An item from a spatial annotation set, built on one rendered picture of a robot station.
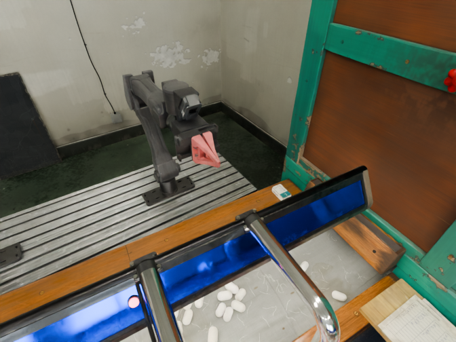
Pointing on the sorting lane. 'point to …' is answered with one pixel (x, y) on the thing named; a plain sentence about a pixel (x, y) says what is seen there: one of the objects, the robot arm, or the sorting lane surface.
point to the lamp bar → (192, 267)
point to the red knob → (451, 81)
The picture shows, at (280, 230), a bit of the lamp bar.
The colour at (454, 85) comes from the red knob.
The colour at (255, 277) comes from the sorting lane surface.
